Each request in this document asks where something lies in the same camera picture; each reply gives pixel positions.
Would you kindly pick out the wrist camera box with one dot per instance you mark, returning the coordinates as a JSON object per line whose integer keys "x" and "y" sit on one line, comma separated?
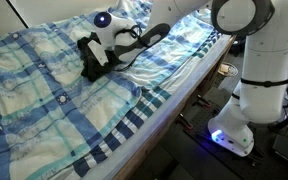
{"x": 98, "y": 52}

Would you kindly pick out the teal white striped sheet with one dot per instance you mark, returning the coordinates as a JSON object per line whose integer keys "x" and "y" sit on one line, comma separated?
{"x": 144, "y": 106}

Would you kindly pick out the wooden bed frame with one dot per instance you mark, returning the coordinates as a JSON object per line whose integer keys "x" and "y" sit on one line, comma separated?
{"x": 184, "y": 100}

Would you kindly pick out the white mattress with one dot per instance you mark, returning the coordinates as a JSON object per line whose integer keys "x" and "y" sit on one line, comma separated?
{"x": 170, "y": 100}

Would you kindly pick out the round tan floor object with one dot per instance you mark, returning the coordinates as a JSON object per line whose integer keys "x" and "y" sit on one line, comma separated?
{"x": 227, "y": 69}

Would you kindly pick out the black tripod leg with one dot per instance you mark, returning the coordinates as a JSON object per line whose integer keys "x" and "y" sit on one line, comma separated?
{"x": 287, "y": 118}

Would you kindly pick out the black dress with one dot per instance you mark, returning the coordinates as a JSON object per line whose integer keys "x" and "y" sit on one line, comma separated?
{"x": 95, "y": 71}

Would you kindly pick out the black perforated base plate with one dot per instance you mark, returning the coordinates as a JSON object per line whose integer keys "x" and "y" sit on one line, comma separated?
{"x": 217, "y": 156}

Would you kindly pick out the blue plaid duvet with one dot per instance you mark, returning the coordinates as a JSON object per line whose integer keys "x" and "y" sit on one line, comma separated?
{"x": 44, "y": 100}

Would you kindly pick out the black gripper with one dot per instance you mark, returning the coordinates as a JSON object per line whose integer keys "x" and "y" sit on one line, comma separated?
{"x": 91, "y": 58}

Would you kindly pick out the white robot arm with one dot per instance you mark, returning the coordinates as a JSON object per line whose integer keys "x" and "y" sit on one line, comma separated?
{"x": 264, "y": 83}

